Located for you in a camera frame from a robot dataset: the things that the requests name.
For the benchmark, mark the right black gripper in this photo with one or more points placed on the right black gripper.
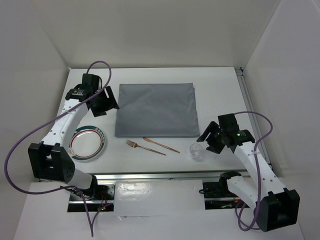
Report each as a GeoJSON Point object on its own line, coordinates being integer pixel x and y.
{"type": "Point", "coordinates": [214, 147]}

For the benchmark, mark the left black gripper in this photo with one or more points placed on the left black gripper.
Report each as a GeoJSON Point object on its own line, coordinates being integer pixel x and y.
{"type": "Point", "coordinates": [109, 103]}

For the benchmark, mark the clear glass cup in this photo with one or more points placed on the clear glass cup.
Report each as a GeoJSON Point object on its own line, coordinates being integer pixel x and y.
{"type": "Point", "coordinates": [196, 152]}

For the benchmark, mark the grey cloth placemat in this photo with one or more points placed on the grey cloth placemat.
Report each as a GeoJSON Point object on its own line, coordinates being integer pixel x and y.
{"type": "Point", "coordinates": [157, 110]}

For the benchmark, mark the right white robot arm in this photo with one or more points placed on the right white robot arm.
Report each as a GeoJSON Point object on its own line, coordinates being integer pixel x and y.
{"type": "Point", "coordinates": [274, 206]}

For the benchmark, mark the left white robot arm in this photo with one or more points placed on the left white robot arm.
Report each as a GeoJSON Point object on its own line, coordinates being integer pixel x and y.
{"type": "Point", "coordinates": [49, 158]}

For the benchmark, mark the white plate green red rim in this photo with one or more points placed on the white plate green red rim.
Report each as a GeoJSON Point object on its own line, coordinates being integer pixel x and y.
{"type": "Point", "coordinates": [87, 143]}

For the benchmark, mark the copper fork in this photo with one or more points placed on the copper fork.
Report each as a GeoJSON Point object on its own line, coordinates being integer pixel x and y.
{"type": "Point", "coordinates": [135, 145]}

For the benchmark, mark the copper knife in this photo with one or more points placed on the copper knife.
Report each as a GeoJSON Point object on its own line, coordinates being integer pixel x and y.
{"type": "Point", "coordinates": [159, 144]}

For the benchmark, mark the aluminium front rail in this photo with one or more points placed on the aluminium front rail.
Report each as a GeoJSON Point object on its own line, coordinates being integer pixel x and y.
{"type": "Point", "coordinates": [155, 175]}

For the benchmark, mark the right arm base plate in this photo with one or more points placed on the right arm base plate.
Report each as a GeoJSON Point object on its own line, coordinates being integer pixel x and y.
{"type": "Point", "coordinates": [215, 199]}

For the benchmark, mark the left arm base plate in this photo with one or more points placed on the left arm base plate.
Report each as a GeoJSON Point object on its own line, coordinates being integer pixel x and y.
{"type": "Point", "coordinates": [102, 200]}

